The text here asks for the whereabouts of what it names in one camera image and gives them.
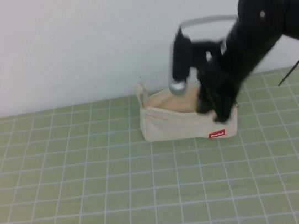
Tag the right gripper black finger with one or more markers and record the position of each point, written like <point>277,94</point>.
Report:
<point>225,114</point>
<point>205,105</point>

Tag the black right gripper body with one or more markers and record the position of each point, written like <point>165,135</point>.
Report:
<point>214,80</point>

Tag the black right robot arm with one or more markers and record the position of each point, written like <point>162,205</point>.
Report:
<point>259,18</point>

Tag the cream canvas pencil case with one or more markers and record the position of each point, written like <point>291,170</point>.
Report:
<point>173,125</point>

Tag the green grid cutting mat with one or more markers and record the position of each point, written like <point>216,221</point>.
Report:
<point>121,191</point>

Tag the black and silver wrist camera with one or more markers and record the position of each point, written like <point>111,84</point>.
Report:
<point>181,57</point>

